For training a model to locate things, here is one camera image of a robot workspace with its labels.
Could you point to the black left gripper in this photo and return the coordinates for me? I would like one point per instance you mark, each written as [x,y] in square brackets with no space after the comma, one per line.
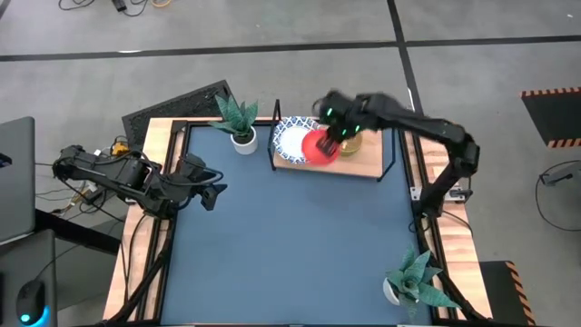
[195,187]

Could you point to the green plant in white pot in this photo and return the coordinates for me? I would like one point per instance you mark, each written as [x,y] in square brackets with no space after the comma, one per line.
[236,119]
[415,284]

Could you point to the black mat with hazard stripes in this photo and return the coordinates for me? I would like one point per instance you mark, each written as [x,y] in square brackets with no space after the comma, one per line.
[497,290]
[554,118]

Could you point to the black floor beam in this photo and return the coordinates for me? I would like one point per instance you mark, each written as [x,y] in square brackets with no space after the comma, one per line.
[77,231]

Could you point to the red plastic bowl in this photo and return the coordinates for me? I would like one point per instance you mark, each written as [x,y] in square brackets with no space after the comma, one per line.
[312,151]

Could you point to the black computer mouse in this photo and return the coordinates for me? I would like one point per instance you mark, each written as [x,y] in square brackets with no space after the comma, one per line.
[29,297]

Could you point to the black metal table frame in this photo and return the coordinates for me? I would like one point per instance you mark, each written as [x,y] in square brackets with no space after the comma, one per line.
[199,122]

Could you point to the blue patterned white plate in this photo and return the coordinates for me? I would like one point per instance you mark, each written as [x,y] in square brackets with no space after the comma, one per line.
[288,141]

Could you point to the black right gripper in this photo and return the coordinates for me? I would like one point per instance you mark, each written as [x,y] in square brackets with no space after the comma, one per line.
[342,115]

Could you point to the black perforated floor mat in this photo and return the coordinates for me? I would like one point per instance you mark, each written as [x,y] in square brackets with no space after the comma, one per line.
[181,106]

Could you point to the blue table mat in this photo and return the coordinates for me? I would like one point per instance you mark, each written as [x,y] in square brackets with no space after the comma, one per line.
[295,250]

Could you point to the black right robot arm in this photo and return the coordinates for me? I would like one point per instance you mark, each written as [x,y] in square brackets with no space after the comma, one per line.
[436,127]

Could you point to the dark grey side desk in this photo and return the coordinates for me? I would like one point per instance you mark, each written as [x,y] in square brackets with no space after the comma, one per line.
[27,259]

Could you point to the grey laptop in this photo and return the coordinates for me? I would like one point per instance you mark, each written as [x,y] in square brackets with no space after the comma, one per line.
[16,181]

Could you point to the wooden shelf with black frame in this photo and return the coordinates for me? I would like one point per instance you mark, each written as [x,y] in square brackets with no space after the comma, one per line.
[372,159]

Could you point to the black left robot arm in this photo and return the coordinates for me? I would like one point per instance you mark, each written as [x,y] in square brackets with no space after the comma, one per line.
[113,172]

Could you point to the yellow plastic bowl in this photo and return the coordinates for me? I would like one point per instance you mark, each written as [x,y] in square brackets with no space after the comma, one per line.
[351,146]

